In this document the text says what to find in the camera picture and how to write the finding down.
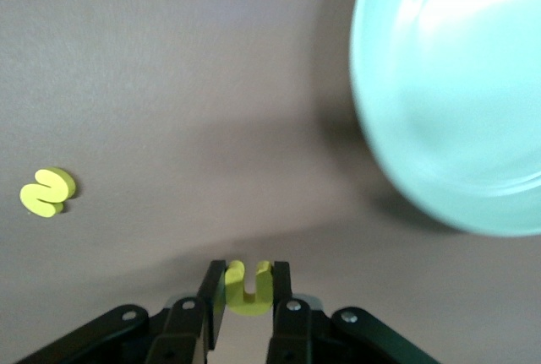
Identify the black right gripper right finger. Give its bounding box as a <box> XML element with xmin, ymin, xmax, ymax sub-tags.
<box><xmin>265</xmin><ymin>260</ymin><xmax>440</xmax><ymax>364</ymax></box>

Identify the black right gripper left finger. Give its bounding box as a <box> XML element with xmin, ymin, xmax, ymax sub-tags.
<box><xmin>16</xmin><ymin>259</ymin><xmax>226</xmax><ymax>364</ymax></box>

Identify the yellow foam letter u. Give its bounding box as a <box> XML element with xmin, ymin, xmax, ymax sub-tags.
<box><xmin>223</xmin><ymin>259</ymin><xmax>274</xmax><ymax>318</ymax></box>

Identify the yellow foam letter z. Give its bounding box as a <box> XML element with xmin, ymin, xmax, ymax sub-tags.
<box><xmin>19</xmin><ymin>167</ymin><xmax>78</xmax><ymax>218</ymax></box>

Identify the mint green plate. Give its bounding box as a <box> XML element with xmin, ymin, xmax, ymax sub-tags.
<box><xmin>349</xmin><ymin>0</ymin><xmax>541</xmax><ymax>237</ymax></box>

